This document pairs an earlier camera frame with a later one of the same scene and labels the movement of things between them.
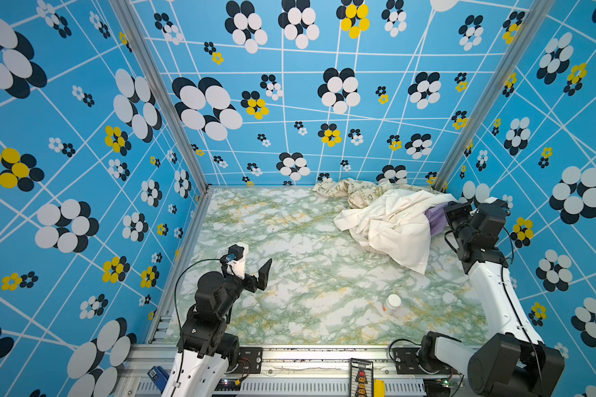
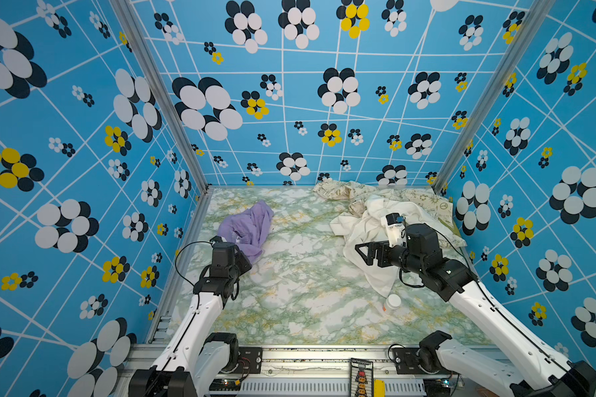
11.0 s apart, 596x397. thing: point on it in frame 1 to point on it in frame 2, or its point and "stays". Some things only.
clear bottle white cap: x=392 y=303 stays
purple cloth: x=437 y=218 to x=247 y=229
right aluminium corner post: x=494 y=91 stays
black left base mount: x=250 y=361 stays
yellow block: x=378 y=388 stays
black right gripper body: x=459 y=218 to x=399 y=256
